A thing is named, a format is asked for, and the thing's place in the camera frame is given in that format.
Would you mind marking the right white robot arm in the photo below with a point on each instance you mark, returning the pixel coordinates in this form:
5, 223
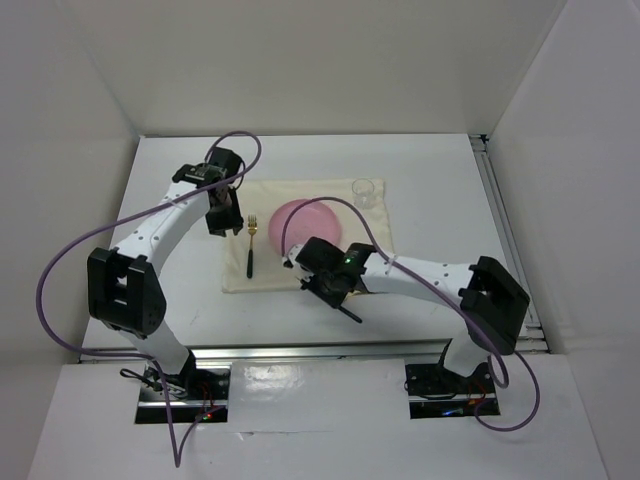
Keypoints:
492, 304

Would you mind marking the gold fork green handle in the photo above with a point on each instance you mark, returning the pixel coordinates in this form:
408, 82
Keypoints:
252, 228

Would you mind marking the front aluminium rail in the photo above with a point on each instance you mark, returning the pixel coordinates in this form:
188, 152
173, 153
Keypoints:
367, 349

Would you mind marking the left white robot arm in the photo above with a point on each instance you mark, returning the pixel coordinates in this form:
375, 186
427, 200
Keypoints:
124, 291

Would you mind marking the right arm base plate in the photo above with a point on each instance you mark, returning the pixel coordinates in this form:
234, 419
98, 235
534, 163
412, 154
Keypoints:
434, 392

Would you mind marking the pink plate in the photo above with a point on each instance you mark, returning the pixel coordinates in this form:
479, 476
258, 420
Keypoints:
314, 220

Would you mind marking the cream cloth placemat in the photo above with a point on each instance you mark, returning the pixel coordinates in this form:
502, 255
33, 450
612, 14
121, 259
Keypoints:
262, 198

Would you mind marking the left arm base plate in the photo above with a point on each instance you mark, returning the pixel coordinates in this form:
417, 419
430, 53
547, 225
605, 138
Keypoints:
207, 398

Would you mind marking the right aluminium rail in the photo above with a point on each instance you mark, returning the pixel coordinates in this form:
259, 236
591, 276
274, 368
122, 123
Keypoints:
532, 337

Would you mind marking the aluminium rail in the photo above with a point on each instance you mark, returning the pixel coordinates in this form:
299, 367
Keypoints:
367, 349
532, 337

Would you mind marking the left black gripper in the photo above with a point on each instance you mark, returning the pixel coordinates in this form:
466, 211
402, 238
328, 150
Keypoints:
232, 220

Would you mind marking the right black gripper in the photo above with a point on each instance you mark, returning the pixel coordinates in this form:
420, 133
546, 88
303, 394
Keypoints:
311, 282

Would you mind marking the clear plastic cup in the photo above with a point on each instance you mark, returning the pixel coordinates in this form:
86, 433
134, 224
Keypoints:
364, 193

